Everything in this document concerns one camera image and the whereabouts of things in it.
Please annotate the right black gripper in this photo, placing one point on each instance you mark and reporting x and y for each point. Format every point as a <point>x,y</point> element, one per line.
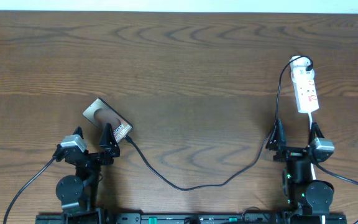
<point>288,154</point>

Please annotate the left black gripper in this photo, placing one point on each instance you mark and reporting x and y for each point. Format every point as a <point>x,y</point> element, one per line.
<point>108,154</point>

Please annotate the Galaxy S25 Ultra smartphone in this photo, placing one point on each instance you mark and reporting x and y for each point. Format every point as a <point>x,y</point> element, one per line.
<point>99,113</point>

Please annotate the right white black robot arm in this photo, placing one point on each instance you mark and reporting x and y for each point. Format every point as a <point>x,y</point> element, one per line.
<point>308,197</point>

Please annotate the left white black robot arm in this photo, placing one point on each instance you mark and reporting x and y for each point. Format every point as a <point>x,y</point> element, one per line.
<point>78,192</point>

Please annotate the white power strip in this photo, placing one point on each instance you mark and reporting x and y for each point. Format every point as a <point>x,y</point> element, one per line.
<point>302,76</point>

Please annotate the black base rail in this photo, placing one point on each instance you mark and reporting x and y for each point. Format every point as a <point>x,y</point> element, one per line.
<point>136,218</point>

